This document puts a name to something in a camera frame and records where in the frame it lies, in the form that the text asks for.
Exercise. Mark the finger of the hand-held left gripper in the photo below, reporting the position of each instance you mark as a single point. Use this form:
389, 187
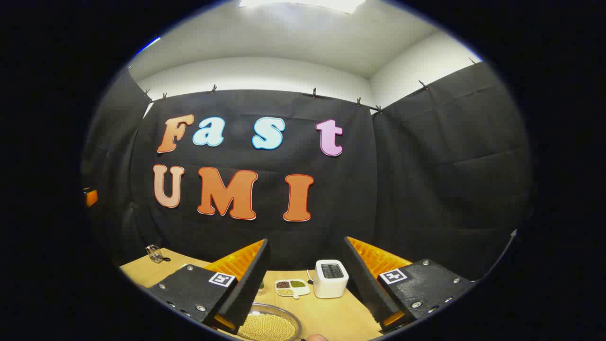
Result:
91, 197

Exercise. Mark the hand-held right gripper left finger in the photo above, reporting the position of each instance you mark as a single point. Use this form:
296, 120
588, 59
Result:
251, 279

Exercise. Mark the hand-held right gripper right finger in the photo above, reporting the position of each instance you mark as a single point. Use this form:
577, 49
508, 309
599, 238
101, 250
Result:
362, 279

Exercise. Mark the pile of yellow soybeans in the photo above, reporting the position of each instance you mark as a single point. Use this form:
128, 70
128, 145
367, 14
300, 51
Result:
267, 327

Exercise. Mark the stainless steel pot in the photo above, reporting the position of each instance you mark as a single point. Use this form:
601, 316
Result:
289, 315

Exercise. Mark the white toaster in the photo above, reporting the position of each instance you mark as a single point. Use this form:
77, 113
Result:
330, 284

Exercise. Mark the white divided bean dish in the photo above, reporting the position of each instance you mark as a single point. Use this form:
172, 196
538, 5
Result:
292, 287

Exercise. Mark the row of black cloth clips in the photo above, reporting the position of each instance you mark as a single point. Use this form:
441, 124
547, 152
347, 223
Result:
314, 93

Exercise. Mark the ceiling light panel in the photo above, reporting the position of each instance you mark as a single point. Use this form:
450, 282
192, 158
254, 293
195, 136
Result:
303, 4

